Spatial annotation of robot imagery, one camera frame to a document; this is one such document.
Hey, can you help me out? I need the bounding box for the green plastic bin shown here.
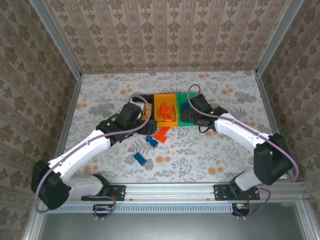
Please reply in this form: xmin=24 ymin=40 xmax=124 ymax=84
xmin=175 ymin=91 xmax=203 ymax=127

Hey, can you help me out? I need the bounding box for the yellow plastic bin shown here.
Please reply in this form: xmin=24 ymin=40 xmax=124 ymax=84
xmin=153 ymin=92 xmax=180 ymax=129

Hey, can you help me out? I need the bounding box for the black plastic bin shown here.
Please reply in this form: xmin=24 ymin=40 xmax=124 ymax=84
xmin=131 ymin=93 xmax=157 ymax=126

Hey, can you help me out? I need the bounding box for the long blue lego brick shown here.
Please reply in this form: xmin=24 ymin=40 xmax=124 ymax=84
xmin=133 ymin=152 xmax=148 ymax=166

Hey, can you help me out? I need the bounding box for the floral table cover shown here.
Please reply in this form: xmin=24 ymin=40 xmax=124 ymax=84
xmin=55 ymin=70 xmax=292 ymax=184

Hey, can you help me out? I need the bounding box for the black controller board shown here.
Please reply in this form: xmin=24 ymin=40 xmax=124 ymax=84
xmin=231 ymin=202 xmax=251 ymax=217
xmin=92 ymin=203 xmax=115 ymax=217

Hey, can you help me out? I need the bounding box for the grey metal panel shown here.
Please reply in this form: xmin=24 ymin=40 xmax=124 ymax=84
xmin=37 ymin=212 xmax=307 ymax=240

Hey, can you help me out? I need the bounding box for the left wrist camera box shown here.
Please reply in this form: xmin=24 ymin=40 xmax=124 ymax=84
xmin=136 ymin=102 xmax=147 ymax=118

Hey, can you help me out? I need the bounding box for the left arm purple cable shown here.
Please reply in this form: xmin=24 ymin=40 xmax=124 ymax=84
xmin=34 ymin=94 xmax=152 ymax=221

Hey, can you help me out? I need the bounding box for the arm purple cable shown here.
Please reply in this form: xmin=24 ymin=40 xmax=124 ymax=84
xmin=34 ymin=94 xmax=152 ymax=221
xmin=186 ymin=83 xmax=300 ymax=221

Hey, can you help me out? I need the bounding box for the aluminium side rail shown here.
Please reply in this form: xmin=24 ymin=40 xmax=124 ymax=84
xmin=47 ymin=74 xmax=83 ymax=183
xmin=254 ymin=71 xmax=297 ymax=182

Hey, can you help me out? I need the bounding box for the aluminium frame rail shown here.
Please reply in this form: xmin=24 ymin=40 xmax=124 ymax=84
xmin=37 ymin=182 xmax=311 ymax=202

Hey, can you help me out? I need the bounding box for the grey slotted cable duct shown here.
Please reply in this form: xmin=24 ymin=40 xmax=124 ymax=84
xmin=53 ymin=202 xmax=235 ymax=215

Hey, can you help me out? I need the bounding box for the aluminium frame post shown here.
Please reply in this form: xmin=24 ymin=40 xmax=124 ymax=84
xmin=255 ymin=0 xmax=305 ymax=76
xmin=29 ymin=0 xmax=83 ymax=80

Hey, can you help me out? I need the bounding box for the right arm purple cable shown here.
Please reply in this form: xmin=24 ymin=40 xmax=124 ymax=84
xmin=186 ymin=83 xmax=300 ymax=221

